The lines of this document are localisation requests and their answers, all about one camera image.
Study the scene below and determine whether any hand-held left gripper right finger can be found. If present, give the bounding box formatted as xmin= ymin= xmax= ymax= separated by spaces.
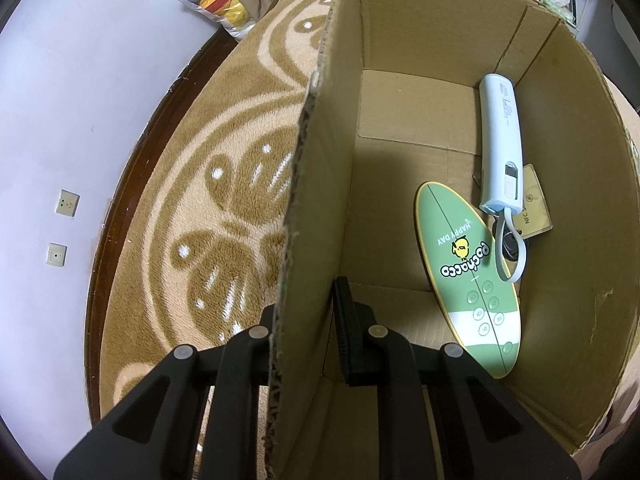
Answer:
xmin=331 ymin=276 xmax=582 ymax=480

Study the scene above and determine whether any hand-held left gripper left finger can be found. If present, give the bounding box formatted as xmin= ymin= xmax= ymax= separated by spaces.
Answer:
xmin=54 ymin=304 xmax=274 ymax=480

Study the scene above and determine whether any oval yellow green remote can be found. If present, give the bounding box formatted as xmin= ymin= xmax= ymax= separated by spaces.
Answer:
xmin=413 ymin=179 xmax=522 ymax=380

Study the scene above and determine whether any black key fob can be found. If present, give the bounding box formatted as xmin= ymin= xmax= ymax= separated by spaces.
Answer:
xmin=492 ymin=220 xmax=526 ymax=262

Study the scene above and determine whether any cardboard box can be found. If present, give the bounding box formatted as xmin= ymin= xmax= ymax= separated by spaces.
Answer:
xmin=265 ymin=0 xmax=640 ymax=480

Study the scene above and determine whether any tan key tag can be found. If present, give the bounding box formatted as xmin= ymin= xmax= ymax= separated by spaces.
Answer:
xmin=514 ymin=162 xmax=554 ymax=239

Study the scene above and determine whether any light blue power bank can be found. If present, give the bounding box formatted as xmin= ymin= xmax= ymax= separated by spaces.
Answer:
xmin=471 ymin=73 xmax=530 ymax=284

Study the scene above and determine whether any dark wooden bed frame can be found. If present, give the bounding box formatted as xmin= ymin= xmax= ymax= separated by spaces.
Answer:
xmin=82 ymin=27 xmax=237 ymax=429

